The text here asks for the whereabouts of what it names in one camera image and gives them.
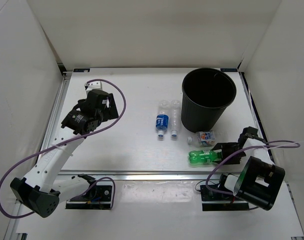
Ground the clear crushed plastic bottle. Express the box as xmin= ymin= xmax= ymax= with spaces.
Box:
xmin=170 ymin=100 xmax=181 ymax=139

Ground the black plastic waste bin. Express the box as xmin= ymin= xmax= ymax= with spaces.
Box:
xmin=181 ymin=68 xmax=237 ymax=133

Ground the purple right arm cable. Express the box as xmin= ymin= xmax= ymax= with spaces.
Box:
xmin=205 ymin=140 xmax=300 ymax=210

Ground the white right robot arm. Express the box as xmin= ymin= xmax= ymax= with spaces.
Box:
xmin=213 ymin=126 xmax=285 ymax=211

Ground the aluminium front table rail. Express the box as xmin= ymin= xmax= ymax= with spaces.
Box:
xmin=59 ymin=170 xmax=242 ymax=181

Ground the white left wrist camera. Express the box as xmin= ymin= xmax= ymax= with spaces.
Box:
xmin=84 ymin=80 xmax=103 ymax=92

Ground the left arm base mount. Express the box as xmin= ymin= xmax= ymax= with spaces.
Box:
xmin=65 ymin=174 xmax=116 ymax=210

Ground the orange blue label bottle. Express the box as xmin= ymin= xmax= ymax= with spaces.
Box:
xmin=187 ymin=131 xmax=216 ymax=147

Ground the green plastic bottle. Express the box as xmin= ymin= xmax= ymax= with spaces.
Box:
xmin=188 ymin=150 xmax=222 ymax=166

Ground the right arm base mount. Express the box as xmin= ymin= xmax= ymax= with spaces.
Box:
xmin=195 ymin=180 xmax=250 ymax=212

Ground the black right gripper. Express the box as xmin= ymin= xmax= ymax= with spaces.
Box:
xmin=212 ymin=142 xmax=247 ymax=165

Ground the aluminium left frame rail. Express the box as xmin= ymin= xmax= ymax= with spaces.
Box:
xmin=40 ymin=71 xmax=72 ymax=151

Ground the blue label plastic bottle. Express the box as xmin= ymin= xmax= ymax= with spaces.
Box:
xmin=155 ymin=100 xmax=170 ymax=139

